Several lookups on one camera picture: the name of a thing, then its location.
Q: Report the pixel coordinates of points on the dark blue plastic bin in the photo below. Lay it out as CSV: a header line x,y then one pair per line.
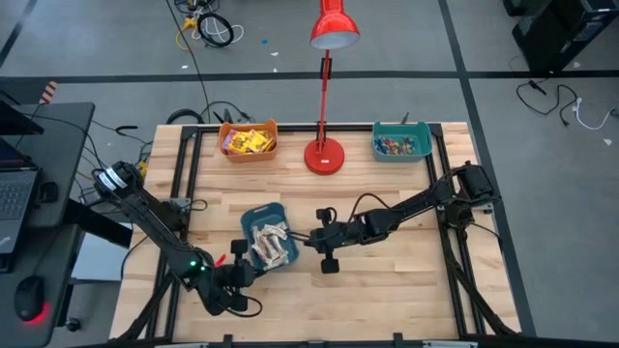
x,y
251,215

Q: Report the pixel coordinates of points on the grey metal mount plate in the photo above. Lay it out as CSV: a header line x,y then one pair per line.
x,y
178,203
486,209

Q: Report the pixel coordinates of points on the red desk lamp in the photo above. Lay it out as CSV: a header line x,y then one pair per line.
x,y
324,157

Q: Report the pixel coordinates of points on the small black desk device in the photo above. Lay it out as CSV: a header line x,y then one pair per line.
x,y
48,192

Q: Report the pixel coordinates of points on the black desk caster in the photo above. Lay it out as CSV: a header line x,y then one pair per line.
x,y
72,324

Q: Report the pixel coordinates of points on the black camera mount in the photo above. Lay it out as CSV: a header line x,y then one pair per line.
x,y
227,340
397,339

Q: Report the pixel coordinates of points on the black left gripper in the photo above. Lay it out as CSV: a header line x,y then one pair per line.
x,y
237,278

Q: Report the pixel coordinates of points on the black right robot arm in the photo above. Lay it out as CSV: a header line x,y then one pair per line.
x,y
421,203

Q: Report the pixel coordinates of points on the blue hard candy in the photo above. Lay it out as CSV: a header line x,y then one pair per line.
x,y
379,142
383,149
406,143

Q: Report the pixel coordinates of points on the black computer mouse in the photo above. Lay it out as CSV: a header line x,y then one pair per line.
x,y
29,296

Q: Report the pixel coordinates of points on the striped hazard marker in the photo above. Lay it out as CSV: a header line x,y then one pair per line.
x,y
48,92

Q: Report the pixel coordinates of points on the orange plastic bin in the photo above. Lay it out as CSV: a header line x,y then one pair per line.
x,y
248,157

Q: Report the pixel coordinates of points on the teal green plastic bin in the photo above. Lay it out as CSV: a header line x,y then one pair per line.
x,y
425,154

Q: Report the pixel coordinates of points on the black computer tower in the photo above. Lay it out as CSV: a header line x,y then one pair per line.
x,y
566,34

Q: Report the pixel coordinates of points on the yellow sour candy packet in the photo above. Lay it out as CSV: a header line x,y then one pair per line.
x,y
270,144
258,140

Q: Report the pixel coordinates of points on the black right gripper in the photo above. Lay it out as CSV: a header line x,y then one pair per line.
x,y
333,237

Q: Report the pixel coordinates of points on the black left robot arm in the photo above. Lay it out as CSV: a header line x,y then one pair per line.
x,y
145,217

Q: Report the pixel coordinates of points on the black laptop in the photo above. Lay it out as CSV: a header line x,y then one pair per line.
x,y
14,198

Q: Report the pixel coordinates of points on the white candy bar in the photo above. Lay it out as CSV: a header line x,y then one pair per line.
x,y
257,241
276,262
274,228
275,249

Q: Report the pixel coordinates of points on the black side desk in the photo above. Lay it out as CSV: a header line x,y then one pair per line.
x,y
63,145

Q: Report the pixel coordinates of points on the yellow purple-edged candy packet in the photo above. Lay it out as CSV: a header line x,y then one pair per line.
x,y
242,140
227,141

